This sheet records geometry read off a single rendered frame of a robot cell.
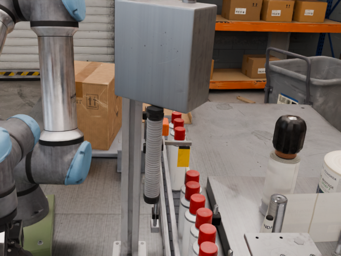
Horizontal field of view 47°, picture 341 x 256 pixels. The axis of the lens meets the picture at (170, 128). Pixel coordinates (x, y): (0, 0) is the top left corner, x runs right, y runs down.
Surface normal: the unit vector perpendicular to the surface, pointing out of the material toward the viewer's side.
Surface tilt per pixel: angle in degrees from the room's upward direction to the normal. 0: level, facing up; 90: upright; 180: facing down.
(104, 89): 90
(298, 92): 94
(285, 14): 91
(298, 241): 0
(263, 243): 0
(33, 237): 5
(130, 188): 90
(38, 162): 64
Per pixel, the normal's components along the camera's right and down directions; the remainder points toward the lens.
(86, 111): -0.09, 0.39
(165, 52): -0.51, 0.31
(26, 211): 0.51, 0.00
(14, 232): 0.05, -0.92
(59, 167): -0.04, 0.14
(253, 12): 0.23, 0.42
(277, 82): -0.85, 0.22
